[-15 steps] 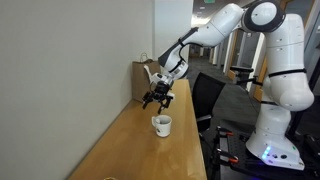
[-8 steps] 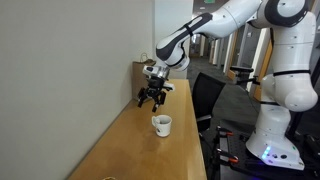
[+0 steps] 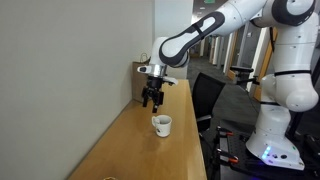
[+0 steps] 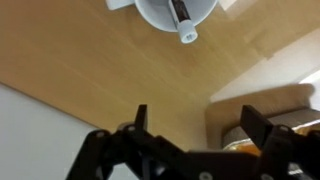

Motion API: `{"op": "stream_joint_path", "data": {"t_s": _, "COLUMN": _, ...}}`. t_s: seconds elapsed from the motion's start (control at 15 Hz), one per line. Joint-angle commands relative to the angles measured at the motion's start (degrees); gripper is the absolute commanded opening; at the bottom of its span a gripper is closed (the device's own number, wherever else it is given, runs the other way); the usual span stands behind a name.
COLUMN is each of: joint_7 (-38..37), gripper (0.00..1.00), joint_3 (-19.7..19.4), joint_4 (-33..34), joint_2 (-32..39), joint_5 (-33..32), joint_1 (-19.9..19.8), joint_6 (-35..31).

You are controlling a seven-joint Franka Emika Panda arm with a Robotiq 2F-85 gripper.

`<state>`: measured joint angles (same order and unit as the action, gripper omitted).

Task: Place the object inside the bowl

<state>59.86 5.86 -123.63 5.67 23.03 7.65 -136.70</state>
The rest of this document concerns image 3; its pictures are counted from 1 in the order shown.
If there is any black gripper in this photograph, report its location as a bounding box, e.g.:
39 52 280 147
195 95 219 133
141 75 165 114

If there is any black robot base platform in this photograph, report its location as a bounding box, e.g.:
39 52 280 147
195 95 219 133
217 119 320 180

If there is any brown paper bag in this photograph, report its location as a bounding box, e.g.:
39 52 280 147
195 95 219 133
131 52 152 103

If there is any white ceramic mug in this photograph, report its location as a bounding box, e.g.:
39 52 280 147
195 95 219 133
151 114 173 138

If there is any black office chair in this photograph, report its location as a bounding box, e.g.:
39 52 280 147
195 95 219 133
191 71 227 135

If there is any grey chair with armrest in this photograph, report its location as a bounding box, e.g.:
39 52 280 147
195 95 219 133
229 65 264 93

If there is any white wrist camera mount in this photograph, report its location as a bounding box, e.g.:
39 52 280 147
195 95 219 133
162 76 179 87

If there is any orange-handled black clamp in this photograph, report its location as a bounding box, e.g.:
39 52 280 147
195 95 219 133
216 125 235 138
215 147 240 165

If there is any wooden door frame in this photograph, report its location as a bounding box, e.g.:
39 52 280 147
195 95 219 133
253 27 279 102

